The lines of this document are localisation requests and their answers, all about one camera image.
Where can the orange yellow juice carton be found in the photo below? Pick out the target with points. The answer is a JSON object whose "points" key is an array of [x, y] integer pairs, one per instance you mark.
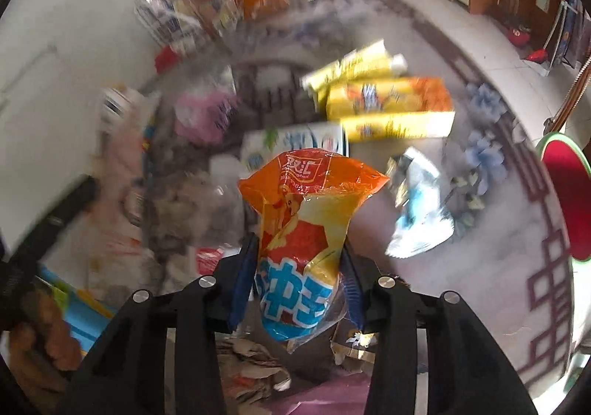
{"points": [[401, 108]]}

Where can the patterned table cloth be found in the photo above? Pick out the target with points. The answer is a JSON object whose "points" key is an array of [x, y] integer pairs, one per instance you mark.
{"points": [[508, 255]]}

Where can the red watermelon stool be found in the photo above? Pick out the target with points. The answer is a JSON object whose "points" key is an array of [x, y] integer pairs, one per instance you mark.
{"points": [[569, 171]]}

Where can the blue white plastic wrapper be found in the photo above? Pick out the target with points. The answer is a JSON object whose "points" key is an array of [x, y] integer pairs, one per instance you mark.
{"points": [[424, 221]]}

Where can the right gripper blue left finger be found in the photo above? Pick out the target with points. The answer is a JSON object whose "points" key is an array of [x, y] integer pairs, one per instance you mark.
{"points": [[242, 279]]}

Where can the orange snack bag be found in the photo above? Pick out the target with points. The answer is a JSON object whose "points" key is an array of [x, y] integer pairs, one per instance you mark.
{"points": [[305, 200]]}

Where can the pink plastic bag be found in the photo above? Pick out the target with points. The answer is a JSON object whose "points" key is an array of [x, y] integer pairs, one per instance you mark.
{"points": [[204, 119]]}

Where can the white milk carton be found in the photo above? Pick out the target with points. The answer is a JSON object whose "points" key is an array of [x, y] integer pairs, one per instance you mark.
{"points": [[259, 147]]}

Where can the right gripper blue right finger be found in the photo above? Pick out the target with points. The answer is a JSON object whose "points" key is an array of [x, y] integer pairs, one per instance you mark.
{"points": [[351, 268]]}

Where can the yellow tissue pack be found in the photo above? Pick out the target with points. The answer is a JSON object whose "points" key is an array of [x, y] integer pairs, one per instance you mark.
{"points": [[373, 60]]}

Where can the left hand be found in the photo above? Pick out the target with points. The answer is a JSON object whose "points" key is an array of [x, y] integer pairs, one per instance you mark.
{"points": [[41, 352]]}

